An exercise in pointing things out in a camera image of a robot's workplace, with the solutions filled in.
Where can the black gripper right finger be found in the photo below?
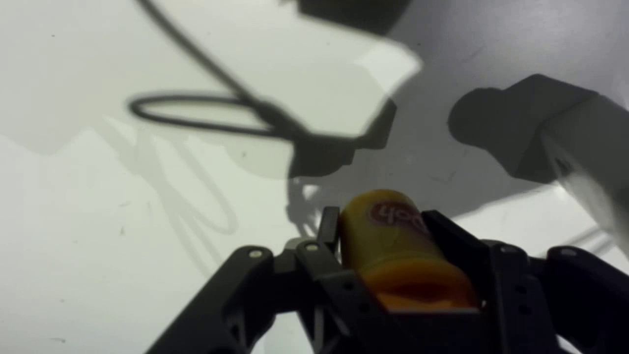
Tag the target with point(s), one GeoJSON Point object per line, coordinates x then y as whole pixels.
{"type": "Point", "coordinates": [536, 307]}

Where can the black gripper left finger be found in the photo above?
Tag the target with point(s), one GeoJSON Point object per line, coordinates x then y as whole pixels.
{"type": "Point", "coordinates": [261, 307]}

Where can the small yellow lidded container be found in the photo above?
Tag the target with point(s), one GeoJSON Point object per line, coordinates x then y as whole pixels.
{"type": "Point", "coordinates": [393, 256]}

